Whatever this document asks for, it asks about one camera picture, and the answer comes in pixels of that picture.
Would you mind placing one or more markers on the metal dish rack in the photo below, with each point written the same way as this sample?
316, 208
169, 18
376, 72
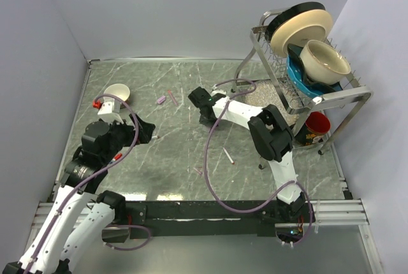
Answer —
293, 100

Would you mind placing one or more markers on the white marker pen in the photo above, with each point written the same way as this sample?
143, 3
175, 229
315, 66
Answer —
228, 156

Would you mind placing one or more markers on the speckled glass plate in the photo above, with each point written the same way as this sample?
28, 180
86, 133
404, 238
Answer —
264, 95

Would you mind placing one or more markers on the red black mug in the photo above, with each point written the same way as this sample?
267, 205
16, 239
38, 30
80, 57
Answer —
313, 130

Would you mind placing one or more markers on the blue dotted bowl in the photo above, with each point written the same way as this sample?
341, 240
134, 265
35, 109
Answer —
296, 72

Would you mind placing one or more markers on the large cream plate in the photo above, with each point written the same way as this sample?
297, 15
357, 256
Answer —
309, 25

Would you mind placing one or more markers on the cream ceramic bowl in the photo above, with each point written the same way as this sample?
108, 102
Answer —
323, 64

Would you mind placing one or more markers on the pink thin pen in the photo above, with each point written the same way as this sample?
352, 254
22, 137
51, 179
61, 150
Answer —
172, 98

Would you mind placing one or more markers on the black plate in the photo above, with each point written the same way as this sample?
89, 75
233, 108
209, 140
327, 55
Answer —
290, 13

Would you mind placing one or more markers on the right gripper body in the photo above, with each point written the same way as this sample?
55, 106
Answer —
208, 122

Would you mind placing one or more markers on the aluminium frame rail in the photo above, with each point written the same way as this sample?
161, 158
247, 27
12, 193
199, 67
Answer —
340, 213

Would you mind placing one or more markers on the black base bar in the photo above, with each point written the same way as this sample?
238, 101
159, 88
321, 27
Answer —
209, 218

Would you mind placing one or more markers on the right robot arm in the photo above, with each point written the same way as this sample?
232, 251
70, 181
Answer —
273, 140

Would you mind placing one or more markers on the small white bowl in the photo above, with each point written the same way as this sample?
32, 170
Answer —
119, 90

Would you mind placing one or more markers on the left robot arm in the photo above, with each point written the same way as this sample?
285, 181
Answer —
61, 242

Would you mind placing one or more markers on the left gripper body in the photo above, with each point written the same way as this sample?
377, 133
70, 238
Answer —
127, 136

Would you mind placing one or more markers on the red marker cap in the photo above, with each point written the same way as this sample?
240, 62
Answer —
117, 157

